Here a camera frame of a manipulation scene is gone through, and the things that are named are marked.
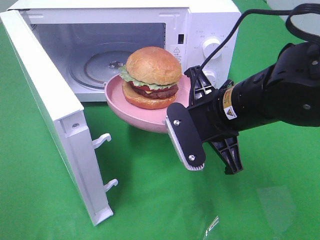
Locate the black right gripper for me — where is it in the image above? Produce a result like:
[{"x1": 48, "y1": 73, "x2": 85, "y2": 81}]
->
[{"x1": 165, "y1": 66, "x2": 243, "y2": 175}]

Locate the white microwave knob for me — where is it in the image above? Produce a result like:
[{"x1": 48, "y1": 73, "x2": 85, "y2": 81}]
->
[
  {"x1": 201, "y1": 36, "x2": 222, "y2": 58},
  {"x1": 203, "y1": 70, "x2": 217, "y2": 87}
]

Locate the pink plate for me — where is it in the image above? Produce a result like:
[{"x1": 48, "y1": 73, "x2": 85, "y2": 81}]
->
[{"x1": 104, "y1": 74, "x2": 191, "y2": 133}]

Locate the burger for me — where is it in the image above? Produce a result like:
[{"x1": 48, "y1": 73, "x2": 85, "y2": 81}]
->
[{"x1": 119, "y1": 46, "x2": 182, "y2": 110}]

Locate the white microwave door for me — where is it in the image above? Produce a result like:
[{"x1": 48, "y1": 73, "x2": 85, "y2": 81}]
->
[{"x1": 0, "y1": 10, "x2": 118, "y2": 226}]

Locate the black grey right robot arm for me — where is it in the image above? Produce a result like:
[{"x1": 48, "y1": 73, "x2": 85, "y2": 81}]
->
[{"x1": 165, "y1": 42, "x2": 320, "y2": 175}]

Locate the white warning label sticker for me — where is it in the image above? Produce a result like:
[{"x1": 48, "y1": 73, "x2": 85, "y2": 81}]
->
[{"x1": 169, "y1": 44, "x2": 186, "y2": 71}]

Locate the glass microwave turntable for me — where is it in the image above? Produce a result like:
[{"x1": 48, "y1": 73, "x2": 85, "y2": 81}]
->
[{"x1": 68, "y1": 42, "x2": 144, "y2": 90}]

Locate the white microwave oven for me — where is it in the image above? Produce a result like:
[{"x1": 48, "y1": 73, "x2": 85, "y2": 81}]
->
[{"x1": 5, "y1": 0, "x2": 240, "y2": 102}]

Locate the green table mat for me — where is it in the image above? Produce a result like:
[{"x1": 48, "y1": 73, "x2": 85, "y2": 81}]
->
[{"x1": 0, "y1": 0, "x2": 320, "y2": 240}]

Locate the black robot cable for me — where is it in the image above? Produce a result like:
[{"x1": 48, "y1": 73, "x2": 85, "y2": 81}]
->
[{"x1": 198, "y1": 2, "x2": 320, "y2": 73}]

